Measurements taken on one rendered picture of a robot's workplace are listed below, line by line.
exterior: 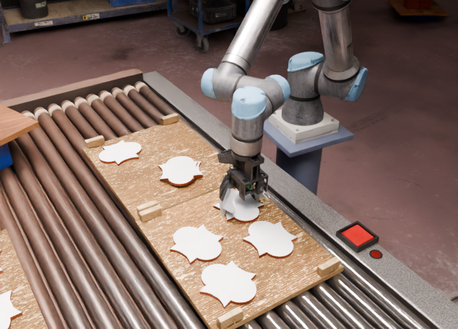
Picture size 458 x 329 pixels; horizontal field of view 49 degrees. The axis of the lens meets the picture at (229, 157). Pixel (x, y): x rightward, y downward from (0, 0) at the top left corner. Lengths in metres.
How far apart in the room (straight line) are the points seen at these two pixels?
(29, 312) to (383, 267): 0.81
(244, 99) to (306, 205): 0.43
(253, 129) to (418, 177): 2.20
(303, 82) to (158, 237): 0.75
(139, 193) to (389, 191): 1.93
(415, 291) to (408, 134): 2.50
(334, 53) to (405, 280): 0.70
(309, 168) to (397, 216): 1.13
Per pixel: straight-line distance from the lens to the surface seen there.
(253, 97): 1.11
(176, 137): 1.66
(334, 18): 1.48
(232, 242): 1.26
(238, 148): 1.17
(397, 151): 3.45
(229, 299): 1.12
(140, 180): 1.47
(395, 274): 1.27
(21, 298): 1.23
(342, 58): 1.59
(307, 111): 1.76
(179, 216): 1.34
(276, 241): 1.25
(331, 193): 2.98
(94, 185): 1.51
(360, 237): 1.32
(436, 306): 1.24
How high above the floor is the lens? 1.80
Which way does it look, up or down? 34 degrees down
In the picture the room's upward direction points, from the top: straight up
